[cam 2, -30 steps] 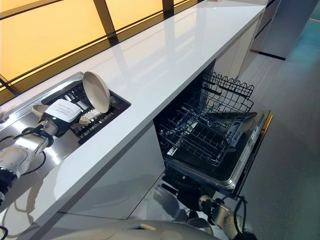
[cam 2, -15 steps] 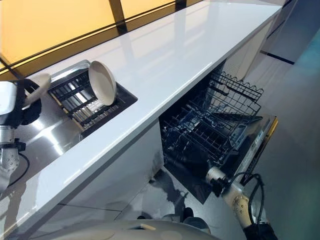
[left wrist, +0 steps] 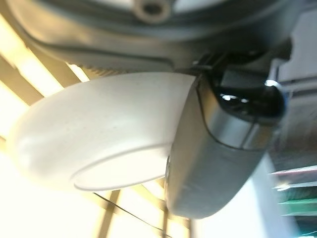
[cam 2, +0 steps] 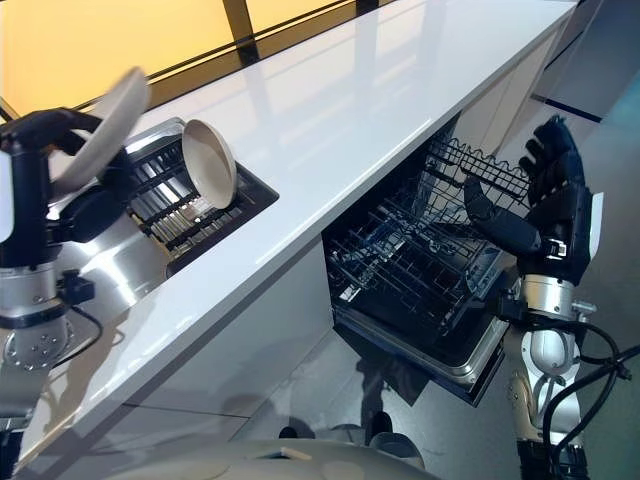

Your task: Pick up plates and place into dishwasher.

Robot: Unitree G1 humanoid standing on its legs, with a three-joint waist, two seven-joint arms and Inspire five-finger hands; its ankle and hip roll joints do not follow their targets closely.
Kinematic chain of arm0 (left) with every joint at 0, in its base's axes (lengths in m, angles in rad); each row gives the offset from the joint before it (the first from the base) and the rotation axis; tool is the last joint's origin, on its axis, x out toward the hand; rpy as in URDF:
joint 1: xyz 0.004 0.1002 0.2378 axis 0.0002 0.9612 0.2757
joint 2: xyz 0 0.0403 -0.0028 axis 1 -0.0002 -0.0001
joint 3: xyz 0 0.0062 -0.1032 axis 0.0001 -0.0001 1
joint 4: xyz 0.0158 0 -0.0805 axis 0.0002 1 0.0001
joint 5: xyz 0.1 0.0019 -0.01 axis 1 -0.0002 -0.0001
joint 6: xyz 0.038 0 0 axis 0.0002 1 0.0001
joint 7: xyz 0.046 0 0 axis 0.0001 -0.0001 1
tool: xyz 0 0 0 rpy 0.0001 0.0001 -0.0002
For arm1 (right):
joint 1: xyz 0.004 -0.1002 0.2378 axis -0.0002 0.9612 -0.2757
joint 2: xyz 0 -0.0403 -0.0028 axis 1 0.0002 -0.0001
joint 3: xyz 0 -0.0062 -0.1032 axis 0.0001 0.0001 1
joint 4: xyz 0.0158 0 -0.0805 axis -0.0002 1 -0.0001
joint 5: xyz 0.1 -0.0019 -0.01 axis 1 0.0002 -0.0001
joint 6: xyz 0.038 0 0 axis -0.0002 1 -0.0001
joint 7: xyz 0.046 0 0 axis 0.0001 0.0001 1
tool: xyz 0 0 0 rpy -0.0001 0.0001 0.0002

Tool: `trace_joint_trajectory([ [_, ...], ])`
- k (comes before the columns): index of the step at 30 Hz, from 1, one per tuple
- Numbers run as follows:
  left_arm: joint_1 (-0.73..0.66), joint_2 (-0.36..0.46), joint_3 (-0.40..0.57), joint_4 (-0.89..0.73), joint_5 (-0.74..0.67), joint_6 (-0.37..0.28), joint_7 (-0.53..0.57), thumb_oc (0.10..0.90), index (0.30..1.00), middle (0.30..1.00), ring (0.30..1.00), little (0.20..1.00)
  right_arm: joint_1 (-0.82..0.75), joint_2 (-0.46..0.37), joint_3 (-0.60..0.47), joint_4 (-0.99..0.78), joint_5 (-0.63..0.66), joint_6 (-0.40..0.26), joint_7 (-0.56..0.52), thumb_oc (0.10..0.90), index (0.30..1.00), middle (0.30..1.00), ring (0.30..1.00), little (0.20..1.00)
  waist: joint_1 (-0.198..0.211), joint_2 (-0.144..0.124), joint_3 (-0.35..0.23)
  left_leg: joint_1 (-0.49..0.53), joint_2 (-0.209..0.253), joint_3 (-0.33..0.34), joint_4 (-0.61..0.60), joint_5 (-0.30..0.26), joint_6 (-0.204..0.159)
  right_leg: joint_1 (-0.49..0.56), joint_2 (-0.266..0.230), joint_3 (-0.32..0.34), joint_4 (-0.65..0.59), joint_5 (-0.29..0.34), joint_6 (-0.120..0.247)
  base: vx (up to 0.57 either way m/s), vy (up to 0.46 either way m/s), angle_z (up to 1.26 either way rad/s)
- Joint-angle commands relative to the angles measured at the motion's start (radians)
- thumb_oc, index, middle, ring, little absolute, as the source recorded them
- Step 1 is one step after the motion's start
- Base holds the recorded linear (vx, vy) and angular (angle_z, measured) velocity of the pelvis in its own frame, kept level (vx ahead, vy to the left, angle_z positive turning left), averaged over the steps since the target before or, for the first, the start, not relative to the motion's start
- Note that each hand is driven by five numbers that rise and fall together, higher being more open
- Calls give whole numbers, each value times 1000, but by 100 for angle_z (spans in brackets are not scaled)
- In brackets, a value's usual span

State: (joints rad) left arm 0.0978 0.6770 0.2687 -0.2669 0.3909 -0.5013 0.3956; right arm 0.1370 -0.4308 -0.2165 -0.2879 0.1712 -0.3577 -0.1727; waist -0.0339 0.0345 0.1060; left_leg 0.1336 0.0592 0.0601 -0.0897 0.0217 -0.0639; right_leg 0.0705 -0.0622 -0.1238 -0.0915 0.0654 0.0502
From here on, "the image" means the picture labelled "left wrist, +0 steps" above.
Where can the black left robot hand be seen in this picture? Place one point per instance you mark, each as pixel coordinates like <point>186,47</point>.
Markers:
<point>218,173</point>

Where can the white round plate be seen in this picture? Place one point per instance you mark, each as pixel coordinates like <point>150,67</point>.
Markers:
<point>94,124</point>

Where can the pink and green stacked items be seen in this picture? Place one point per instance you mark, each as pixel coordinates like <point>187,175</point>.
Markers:
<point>299,196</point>

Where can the grey appliance panel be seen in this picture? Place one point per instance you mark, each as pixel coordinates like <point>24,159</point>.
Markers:
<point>301,104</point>

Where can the pale wooden slatted frame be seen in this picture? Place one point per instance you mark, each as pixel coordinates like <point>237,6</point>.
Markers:
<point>32,74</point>

